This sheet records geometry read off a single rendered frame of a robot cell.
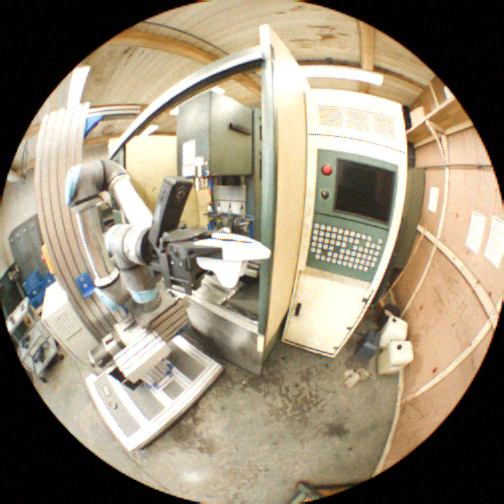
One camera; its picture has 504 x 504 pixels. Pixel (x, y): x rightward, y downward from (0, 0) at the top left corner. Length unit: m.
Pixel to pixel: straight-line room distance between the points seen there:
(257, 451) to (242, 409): 0.45
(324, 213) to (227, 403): 1.59
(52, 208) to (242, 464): 1.86
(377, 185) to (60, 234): 1.42
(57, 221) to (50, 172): 0.21
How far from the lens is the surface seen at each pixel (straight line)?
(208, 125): 1.38
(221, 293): 1.26
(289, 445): 1.58
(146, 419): 1.53
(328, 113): 1.00
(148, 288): 0.41
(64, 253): 0.81
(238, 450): 1.57
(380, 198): 0.91
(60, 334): 0.93
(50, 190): 0.82
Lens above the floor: 1.54
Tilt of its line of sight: 27 degrees down
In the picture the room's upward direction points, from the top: straight up
